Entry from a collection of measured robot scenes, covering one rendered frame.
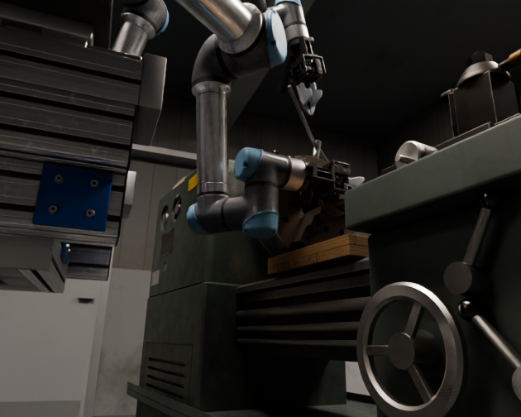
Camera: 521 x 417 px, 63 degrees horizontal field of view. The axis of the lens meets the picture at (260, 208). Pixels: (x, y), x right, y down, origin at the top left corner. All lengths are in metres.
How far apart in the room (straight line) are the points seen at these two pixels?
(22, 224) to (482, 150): 0.55
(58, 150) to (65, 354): 3.35
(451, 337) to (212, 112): 0.73
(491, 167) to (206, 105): 0.70
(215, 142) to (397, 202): 0.55
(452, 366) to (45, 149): 0.54
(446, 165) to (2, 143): 0.53
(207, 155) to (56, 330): 3.07
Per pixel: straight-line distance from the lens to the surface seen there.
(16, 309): 3.94
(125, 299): 3.95
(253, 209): 0.88
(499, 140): 0.48
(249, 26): 0.97
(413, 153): 0.59
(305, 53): 1.26
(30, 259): 0.71
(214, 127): 1.01
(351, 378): 4.09
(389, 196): 0.56
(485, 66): 0.79
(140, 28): 1.48
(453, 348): 0.49
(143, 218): 4.10
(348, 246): 0.79
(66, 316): 3.90
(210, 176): 0.97
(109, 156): 0.61
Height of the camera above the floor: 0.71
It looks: 17 degrees up
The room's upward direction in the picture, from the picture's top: 1 degrees clockwise
